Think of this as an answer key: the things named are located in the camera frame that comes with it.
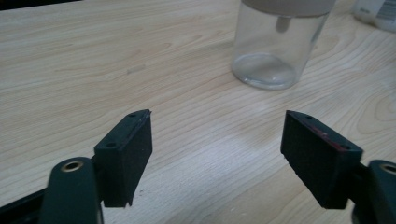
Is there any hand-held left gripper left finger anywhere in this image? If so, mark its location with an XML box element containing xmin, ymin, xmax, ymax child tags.
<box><xmin>92</xmin><ymin>108</ymin><xmax>153</xmax><ymax>209</ymax></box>

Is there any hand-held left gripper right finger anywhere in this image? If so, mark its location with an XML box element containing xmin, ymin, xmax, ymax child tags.
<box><xmin>279</xmin><ymin>109</ymin><xmax>364</xmax><ymax>210</ymax></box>

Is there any clear plastic jar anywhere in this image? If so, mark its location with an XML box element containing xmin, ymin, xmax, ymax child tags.
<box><xmin>231</xmin><ymin>6</ymin><xmax>331</xmax><ymax>91</ymax></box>

